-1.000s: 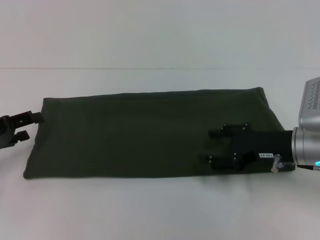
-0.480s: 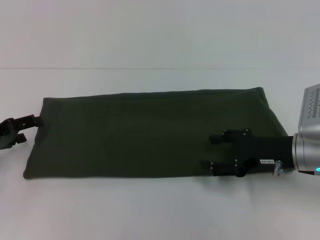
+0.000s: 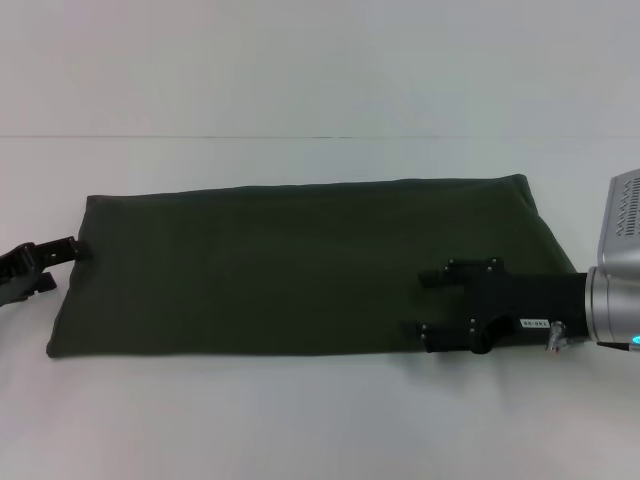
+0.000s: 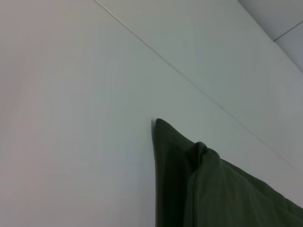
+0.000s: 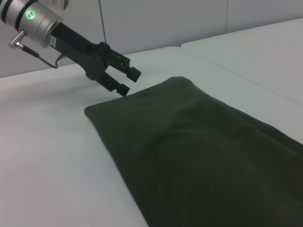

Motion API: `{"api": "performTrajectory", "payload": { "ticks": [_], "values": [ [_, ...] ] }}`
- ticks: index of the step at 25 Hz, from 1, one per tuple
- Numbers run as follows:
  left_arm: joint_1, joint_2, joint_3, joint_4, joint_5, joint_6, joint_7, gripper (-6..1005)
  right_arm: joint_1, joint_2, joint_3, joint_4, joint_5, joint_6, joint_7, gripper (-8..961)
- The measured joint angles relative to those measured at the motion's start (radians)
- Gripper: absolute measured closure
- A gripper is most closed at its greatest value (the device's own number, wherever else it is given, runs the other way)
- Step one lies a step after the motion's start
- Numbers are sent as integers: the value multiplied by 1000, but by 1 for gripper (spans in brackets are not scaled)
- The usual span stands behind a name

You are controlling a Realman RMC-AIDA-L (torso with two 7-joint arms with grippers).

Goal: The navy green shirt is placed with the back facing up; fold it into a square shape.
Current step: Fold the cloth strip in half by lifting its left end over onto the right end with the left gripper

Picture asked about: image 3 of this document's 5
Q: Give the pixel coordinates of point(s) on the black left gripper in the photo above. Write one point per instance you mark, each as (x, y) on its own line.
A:
(15, 275)

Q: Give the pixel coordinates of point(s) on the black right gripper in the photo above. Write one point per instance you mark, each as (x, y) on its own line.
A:
(530, 300)

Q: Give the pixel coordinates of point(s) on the dark green shirt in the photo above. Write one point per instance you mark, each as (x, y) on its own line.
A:
(250, 270)

